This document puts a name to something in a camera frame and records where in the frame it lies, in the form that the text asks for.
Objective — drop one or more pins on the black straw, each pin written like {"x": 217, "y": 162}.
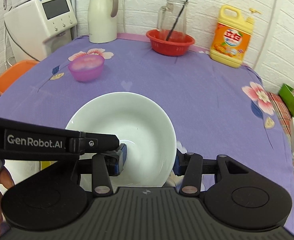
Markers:
{"x": 177, "y": 17}

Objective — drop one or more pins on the plain white plate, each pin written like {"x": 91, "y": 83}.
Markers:
{"x": 21, "y": 170}

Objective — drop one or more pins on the orange plastic basin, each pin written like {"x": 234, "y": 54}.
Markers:
{"x": 14, "y": 72}

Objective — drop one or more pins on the white water dispenser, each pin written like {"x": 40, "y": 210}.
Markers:
{"x": 38, "y": 28}

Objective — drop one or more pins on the red plastic basket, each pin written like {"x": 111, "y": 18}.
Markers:
{"x": 169, "y": 48}

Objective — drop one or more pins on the purple plastic bowl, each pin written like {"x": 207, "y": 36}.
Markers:
{"x": 87, "y": 68}

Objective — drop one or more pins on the white ceramic patterned bowl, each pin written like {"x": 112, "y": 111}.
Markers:
{"x": 142, "y": 125}

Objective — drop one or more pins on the green box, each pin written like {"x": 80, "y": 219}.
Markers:
{"x": 287, "y": 96}

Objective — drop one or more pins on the glass jar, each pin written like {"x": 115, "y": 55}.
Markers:
{"x": 172, "y": 17}

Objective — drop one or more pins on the white thermos jug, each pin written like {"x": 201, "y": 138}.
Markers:
{"x": 102, "y": 20}

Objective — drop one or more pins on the purple floral tablecloth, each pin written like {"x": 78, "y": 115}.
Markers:
{"x": 211, "y": 111}

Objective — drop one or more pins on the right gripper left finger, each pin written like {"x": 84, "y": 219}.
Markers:
{"x": 61, "y": 193}

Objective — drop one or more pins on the yellow detergent bottle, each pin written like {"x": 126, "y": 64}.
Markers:
{"x": 232, "y": 37}

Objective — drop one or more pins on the yellow plastic plate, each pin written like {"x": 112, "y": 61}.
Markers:
{"x": 45, "y": 164}

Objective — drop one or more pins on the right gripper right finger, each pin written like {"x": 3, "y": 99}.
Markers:
{"x": 232, "y": 193}

